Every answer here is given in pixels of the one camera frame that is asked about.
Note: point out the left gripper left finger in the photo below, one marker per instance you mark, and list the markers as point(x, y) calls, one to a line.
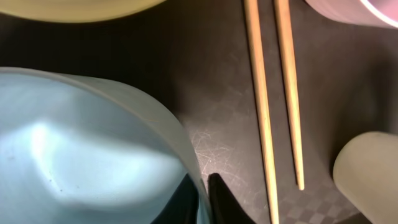
point(182, 208)

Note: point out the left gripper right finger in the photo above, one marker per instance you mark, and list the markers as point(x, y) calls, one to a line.
point(226, 209)

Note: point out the light blue bowl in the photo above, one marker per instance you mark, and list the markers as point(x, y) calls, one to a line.
point(78, 149)

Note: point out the pale green cup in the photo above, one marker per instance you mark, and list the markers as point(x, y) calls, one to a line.
point(365, 172)

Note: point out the brown serving tray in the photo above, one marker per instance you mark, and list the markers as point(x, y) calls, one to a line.
point(193, 57)

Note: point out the long wooden chopstick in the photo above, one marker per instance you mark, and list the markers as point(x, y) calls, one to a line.
point(263, 116)

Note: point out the short wooden chopstick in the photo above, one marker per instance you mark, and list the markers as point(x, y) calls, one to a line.
point(286, 44)

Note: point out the yellow plate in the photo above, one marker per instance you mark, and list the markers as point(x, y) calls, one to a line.
point(74, 11)

